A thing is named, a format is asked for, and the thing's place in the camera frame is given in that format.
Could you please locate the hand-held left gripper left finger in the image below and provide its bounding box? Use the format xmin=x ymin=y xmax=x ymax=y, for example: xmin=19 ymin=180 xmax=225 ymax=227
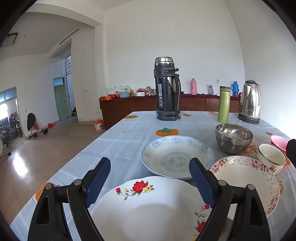
xmin=27 ymin=157 xmax=111 ymax=241

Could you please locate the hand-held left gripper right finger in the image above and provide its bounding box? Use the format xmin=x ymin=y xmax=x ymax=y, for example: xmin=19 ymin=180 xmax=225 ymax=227
xmin=189 ymin=158 xmax=271 ymax=241

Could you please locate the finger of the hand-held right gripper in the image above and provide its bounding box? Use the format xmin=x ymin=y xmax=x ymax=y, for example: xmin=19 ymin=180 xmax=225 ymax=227
xmin=286 ymin=138 xmax=296 ymax=163

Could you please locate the pink plastic bowl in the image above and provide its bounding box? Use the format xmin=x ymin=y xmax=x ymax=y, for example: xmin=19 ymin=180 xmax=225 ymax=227
xmin=270 ymin=135 xmax=290 ymax=153

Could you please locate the white enamel mug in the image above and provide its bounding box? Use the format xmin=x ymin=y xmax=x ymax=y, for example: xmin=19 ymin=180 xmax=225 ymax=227
xmin=257 ymin=143 xmax=287 ymax=175

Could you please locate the pink floral rimmed plate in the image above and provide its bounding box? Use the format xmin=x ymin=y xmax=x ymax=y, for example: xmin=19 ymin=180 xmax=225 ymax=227
xmin=209 ymin=156 xmax=280 ymax=218

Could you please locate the blue patterned white plate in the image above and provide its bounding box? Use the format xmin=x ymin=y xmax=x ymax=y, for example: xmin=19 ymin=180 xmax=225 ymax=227
xmin=141 ymin=136 xmax=215 ymax=181

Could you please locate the stainless steel bowl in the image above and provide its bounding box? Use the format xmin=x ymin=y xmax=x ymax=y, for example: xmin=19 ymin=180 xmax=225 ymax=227
xmin=215 ymin=123 xmax=254 ymax=154

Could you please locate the white plate with red flowers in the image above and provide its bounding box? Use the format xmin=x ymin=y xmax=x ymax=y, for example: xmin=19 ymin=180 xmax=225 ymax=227
xmin=90 ymin=176 xmax=216 ymax=241

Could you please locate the light blue persimmon print tablecloth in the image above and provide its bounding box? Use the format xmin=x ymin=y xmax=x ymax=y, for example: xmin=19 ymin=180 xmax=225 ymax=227
xmin=9 ymin=111 xmax=296 ymax=241

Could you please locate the stainless steel electric kettle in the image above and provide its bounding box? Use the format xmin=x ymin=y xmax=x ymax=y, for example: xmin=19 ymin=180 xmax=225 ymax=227
xmin=238 ymin=80 xmax=262 ymax=125

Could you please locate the brown wooden sideboard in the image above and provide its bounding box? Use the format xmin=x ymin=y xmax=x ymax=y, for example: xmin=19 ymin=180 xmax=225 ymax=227
xmin=99 ymin=93 xmax=241 ymax=130

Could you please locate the green thermos bottle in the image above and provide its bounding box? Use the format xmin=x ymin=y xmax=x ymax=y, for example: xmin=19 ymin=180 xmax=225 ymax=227
xmin=218 ymin=86 xmax=231 ymax=123

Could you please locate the green door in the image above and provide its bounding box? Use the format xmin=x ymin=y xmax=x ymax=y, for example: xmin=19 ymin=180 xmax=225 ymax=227
xmin=54 ymin=77 xmax=71 ymax=121

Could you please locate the black covered chair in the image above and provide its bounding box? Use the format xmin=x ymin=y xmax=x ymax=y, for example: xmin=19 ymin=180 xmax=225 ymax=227
xmin=27 ymin=113 xmax=38 ymax=139

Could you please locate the large black thermos flask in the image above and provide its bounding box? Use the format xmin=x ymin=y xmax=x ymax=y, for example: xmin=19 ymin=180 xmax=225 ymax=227
xmin=154 ymin=56 xmax=181 ymax=121

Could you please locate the mesh food cover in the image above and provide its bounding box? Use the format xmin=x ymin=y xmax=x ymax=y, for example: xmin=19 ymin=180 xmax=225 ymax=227
xmin=102 ymin=85 xmax=134 ymax=98

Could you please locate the pile of colourful cloth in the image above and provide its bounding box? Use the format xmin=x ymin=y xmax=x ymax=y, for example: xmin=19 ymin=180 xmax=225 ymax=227
xmin=136 ymin=86 xmax=156 ymax=96

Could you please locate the fluorescent tube lamp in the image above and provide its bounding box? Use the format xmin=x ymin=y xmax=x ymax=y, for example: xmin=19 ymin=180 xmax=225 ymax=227
xmin=59 ymin=29 xmax=79 ymax=45

